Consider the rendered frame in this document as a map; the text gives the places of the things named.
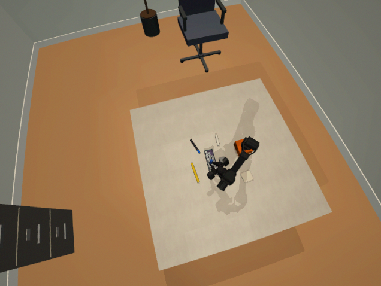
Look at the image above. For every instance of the dark grey and purple keyboard panel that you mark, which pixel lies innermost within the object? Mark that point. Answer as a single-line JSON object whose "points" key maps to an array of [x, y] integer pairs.
{"points": [[209, 154]]}

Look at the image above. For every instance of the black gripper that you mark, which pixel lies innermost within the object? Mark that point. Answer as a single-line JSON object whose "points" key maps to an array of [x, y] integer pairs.
{"points": [[220, 170]]}

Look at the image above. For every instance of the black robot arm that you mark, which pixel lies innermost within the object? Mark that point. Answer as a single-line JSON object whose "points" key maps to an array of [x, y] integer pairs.
{"points": [[228, 176]]}

